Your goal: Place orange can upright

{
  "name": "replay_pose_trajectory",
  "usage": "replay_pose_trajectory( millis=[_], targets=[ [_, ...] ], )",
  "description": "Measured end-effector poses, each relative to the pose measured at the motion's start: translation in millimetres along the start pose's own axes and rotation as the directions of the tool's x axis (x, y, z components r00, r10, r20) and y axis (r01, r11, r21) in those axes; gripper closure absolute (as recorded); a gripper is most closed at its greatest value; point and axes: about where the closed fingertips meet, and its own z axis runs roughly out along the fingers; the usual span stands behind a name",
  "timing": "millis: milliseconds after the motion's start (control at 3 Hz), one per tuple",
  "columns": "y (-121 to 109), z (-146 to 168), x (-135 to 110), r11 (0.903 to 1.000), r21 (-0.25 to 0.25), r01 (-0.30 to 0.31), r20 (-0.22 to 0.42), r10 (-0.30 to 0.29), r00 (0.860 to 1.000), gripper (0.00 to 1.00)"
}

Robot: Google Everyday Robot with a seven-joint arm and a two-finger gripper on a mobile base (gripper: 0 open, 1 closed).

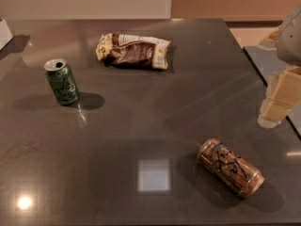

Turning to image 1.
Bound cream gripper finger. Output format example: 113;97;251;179
258;66;301;129

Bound orange soda can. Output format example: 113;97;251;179
197;137;264;199

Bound green soda can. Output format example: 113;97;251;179
44;58;79;105

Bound brown chip bag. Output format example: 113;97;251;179
96;33;170;70

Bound white box at left edge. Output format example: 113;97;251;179
0;19;13;50

